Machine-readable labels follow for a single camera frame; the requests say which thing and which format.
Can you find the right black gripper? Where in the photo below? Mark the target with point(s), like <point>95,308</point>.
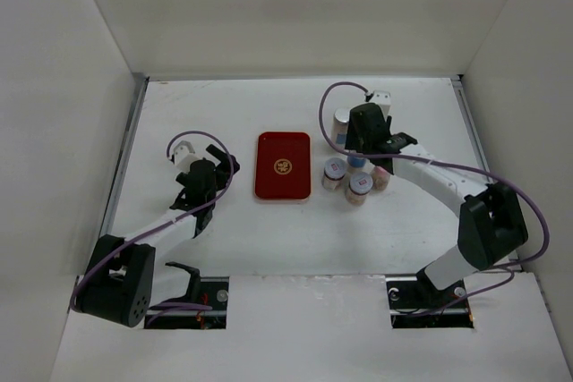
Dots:
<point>353,139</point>

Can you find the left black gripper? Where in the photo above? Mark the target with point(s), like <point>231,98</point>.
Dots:
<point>224,169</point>

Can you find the blue label shaker bottle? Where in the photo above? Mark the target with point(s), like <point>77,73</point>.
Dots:
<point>356,164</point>

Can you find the blue lid spice jar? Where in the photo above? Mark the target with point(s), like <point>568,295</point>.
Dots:
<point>334,172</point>
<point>358,187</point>

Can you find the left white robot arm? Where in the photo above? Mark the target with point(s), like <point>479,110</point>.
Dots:
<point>128,276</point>

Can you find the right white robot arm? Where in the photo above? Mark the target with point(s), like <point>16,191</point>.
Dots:
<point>490,220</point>

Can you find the silver lid shaker bottle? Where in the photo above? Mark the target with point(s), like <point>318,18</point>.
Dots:
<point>340,126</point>

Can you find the pink spice jar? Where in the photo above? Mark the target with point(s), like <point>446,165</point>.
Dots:
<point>380,178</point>

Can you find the red rectangular tray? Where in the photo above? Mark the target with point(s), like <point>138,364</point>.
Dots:
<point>283,166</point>

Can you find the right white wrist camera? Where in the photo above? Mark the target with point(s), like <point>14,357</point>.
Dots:
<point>381,98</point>

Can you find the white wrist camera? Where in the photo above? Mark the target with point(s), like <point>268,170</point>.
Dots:
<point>381,98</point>
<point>183,156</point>

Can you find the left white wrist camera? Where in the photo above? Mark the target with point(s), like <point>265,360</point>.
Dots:
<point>183,156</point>

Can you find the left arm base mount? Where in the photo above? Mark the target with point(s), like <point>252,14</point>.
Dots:
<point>182,298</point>

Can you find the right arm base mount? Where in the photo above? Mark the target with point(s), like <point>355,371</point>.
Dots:
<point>412,305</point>

